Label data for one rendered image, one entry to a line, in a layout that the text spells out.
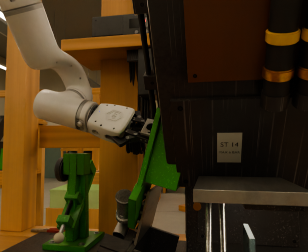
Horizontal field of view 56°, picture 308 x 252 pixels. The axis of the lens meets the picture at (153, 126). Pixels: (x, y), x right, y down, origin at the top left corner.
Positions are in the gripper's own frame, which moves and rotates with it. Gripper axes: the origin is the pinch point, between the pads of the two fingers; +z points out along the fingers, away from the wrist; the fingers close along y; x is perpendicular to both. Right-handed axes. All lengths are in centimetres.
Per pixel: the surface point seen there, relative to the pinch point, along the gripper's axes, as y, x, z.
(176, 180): -13.8, -3.1, 11.0
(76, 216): -15.8, 25.2, -15.3
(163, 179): -14.2, -2.7, 8.3
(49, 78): 728, 621, -645
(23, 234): -18, 49, -39
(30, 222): -12, 53, -42
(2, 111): 566, 703, -765
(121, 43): 26.4, -8.1, -18.5
